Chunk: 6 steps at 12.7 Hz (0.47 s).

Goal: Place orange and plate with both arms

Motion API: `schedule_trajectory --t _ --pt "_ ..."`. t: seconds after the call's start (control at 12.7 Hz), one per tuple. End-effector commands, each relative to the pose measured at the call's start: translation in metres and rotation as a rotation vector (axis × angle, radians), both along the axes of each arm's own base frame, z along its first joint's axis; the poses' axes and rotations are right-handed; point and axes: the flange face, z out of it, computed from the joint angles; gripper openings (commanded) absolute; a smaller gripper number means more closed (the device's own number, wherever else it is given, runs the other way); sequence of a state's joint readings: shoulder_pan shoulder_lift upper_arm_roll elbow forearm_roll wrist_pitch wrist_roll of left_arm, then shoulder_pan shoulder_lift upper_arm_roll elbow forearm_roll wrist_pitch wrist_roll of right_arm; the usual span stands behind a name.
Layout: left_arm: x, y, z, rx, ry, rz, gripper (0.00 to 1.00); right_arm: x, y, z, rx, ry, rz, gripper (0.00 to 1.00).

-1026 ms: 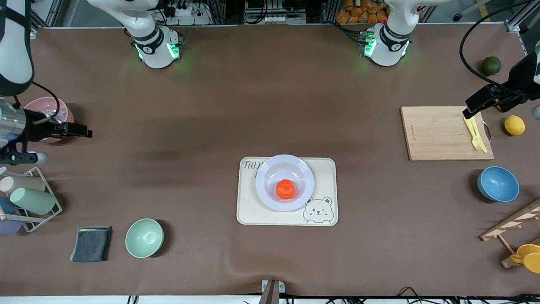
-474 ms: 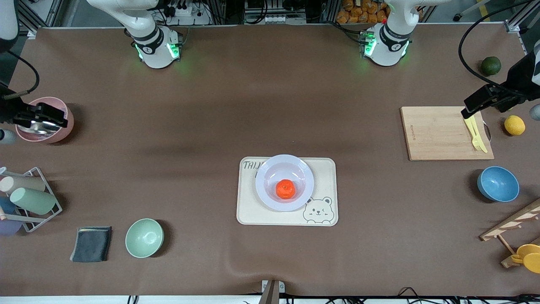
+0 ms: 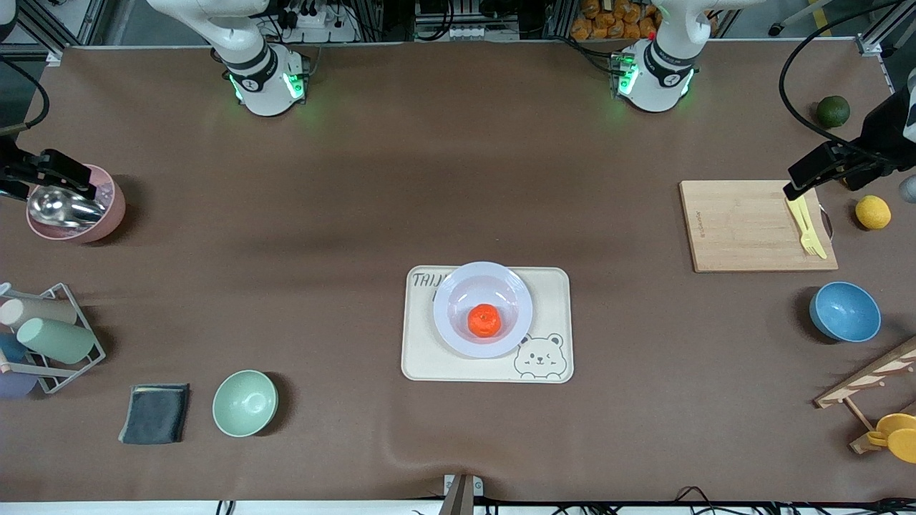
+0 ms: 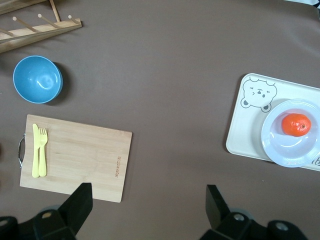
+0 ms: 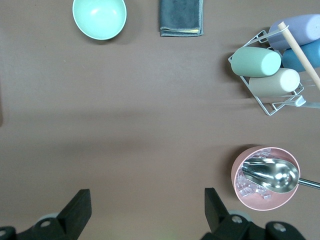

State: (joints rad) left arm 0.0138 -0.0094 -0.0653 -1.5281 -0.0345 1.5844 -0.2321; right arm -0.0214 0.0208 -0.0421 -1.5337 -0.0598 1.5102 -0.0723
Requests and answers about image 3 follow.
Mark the pale lavender plate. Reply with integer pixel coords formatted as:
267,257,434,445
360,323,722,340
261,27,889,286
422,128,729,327
432,261,535,359

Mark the orange fruit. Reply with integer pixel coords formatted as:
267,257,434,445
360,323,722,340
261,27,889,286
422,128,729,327
468,303,502,338

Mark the metal scoop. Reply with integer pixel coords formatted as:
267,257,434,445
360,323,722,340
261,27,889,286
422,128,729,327
27,185,108,228

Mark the pink bowl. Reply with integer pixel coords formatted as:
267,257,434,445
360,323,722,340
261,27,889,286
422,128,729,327
26,164,127,244

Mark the dark green lime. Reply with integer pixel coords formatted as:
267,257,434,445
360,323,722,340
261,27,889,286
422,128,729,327
816,95,851,130

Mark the yellow plastic fork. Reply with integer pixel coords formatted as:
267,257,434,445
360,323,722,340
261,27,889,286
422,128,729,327
787,197,822,258

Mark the yellow lemon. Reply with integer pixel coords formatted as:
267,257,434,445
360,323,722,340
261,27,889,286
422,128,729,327
855,195,892,230

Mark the wooden cutting board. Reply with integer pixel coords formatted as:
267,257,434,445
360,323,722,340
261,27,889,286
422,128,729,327
678,180,839,274

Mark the beige cup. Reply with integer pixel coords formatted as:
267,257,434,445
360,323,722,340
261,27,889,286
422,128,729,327
0,297,78,330

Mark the blue bowl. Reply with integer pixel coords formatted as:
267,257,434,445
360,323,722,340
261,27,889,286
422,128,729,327
809,281,882,343

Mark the pale green cup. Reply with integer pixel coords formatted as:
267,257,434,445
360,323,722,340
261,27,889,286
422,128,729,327
16,317,97,365

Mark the purple cup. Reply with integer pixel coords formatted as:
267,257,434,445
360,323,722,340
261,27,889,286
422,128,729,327
0,368,38,399

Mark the wooden drying rack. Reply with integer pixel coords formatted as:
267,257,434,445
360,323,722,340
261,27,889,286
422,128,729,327
814,336,916,455

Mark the dark grey folded cloth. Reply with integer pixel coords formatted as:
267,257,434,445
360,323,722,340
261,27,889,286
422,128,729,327
118,383,191,446

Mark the bag of oranges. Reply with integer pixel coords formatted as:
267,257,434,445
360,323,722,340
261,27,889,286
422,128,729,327
570,0,663,41

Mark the yellow cup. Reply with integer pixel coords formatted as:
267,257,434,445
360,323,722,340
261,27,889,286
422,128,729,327
867,413,916,448
887,428,916,464

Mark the mint green bowl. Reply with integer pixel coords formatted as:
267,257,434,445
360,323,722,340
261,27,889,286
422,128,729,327
212,369,278,438

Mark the white power strip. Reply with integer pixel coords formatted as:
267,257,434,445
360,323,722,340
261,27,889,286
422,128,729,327
428,25,522,41
283,0,359,44

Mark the cream bear print tray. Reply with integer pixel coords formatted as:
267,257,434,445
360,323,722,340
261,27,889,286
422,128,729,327
401,266,575,384

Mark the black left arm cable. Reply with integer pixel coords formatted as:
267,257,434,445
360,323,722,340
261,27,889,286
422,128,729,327
779,0,916,155

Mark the grey wire cup rack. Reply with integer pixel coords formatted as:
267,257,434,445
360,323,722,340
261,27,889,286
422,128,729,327
0,283,107,395

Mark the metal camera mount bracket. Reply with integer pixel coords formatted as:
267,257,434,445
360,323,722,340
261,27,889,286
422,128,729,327
438,474,484,515

